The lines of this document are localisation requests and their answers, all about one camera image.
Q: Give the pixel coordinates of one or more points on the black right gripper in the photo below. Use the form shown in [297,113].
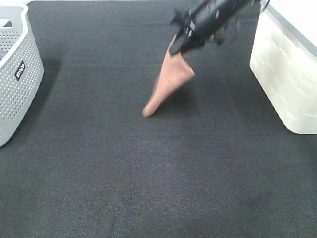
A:
[203,22]

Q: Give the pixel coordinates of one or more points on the pink towel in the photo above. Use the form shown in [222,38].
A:
[174,73]

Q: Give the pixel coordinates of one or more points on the white plastic storage basket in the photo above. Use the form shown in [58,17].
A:
[284,62]

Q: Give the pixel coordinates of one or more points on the black fabric table mat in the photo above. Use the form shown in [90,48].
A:
[214,161]

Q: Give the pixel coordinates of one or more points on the grey perforated laundry basket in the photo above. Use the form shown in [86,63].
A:
[21,69]

